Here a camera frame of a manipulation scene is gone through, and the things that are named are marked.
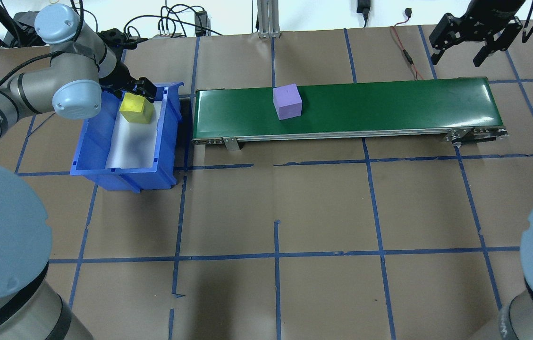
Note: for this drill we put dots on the yellow foam block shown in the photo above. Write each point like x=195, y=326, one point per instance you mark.
x=136, y=109

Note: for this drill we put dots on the purple foam block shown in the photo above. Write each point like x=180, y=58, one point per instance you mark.
x=288, y=101

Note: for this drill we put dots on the white foam pad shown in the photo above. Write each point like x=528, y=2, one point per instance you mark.
x=134, y=146

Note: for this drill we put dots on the black power adapter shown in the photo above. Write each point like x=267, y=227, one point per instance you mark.
x=200, y=23
x=363, y=5

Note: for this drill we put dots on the blue plastic storage bin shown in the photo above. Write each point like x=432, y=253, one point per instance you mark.
x=87, y=156

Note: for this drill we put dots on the green conveyor belt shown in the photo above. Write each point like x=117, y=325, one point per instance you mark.
x=389, y=108

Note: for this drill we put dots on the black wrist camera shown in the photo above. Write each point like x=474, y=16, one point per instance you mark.
x=114, y=40

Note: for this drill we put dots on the aluminium extrusion post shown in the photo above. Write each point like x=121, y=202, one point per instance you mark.
x=268, y=19

